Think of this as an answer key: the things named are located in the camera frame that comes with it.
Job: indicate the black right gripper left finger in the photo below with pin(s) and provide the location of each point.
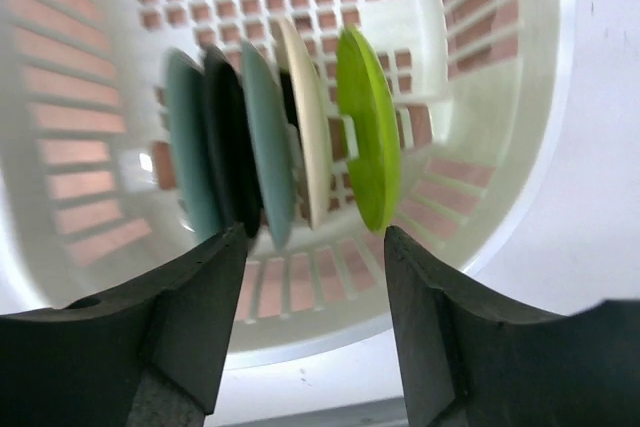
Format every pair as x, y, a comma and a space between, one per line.
148, 352

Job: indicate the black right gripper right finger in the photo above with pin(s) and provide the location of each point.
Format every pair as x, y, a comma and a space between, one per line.
470, 356

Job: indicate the black glossy plate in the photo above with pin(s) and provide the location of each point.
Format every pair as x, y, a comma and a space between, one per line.
232, 164

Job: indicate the large blue floral plate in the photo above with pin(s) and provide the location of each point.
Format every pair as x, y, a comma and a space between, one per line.
270, 143

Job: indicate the small blue floral plate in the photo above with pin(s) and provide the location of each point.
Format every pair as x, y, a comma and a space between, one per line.
184, 88

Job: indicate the green plastic plate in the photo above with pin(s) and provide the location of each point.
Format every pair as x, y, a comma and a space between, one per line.
363, 94

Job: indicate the cream translucent plate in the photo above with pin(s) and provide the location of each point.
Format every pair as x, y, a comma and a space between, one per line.
313, 125

